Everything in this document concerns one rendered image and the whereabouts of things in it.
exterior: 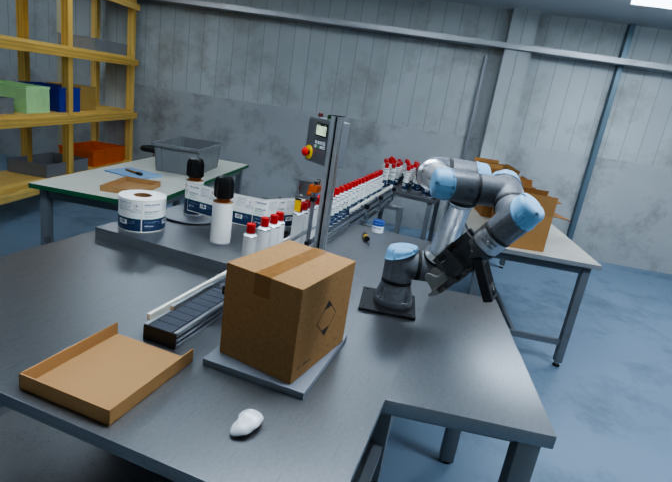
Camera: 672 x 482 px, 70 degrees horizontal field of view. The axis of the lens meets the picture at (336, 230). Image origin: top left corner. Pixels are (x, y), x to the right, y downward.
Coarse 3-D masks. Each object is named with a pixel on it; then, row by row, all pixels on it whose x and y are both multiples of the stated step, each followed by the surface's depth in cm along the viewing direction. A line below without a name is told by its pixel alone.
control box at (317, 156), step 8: (312, 120) 203; (320, 120) 199; (328, 120) 195; (312, 128) 204; (328, 128) 194; (344, 128) 197; (312, 136) 204; (328, 136) 195; (344, 136) 199; (312, 144) 204; (344, 144) 200; (312, 152) 204; (320, 152) 200; (344, 152) 201; (312, 160) 205; (320, 160) 200; (344, 160) 203
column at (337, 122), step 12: (336, 120) 193; (336, 132) 193; (336, 144) 194; (336, 156) 196; (324, 168) 198; (336, 168) 199; (324, 180) 199; (324, 192) 200; (324, 204) 203; (324, 216) 203; (324, 228) 204; (324, 240) 206
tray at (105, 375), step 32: (64, 352) 120; (96, 352) 127; (128, 352) 129; (160, 352) 132; (192, 352) 129; (32, 384) 108; (64, 384) 113; (96, 384) 115; (128, 384) 117; (160, 384) 118; (96, 416) 104
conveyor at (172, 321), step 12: (312, 240) 234; (216, 288) 165; (192, 300) 154; (204, 300) 155; (216, 300) 157; (168, 312) 144; (180, 312) 145; (192, 312) 146; (204, 312) 148; (156, 324) 137; (168, 324) 138; (180, 324) 139
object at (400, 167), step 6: (390, 156) 455; (384, 162) 432; (390, 162) 428; (396, 162) 433; (402, 162) 428; (408, 162) 433; (414, 162) 445; (396, 168) 415; (402, 168) 429; (414, 168) 427; (396, 174) 416; (402, 174) 454; (396, 180) 417; (402, 180) 439; (420, 186) 410
